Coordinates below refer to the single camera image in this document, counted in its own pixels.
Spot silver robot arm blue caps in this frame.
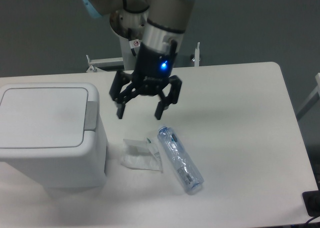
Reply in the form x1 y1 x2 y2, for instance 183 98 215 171
82 0 196 119

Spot black device at table edge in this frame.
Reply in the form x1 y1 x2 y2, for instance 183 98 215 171
302 190 320 217

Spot white push-lid trash can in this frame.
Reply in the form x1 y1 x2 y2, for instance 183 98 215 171
0 82 108 188

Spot white frame at right edge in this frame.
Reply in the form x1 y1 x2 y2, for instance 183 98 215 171
296 73 320 121

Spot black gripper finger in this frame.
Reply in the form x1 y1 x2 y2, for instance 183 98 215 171
154 75 182 120
109 70 139 119

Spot black cable on pedestal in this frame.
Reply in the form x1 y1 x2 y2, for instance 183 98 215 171
127 28 139 58

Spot white plastic wrapper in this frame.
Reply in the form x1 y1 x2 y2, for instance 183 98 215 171
119 133 163 173

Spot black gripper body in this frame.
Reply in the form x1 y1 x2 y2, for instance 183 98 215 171
131 41 178 96

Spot clear plastic water bottle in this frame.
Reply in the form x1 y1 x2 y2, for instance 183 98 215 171
157 125 204 195

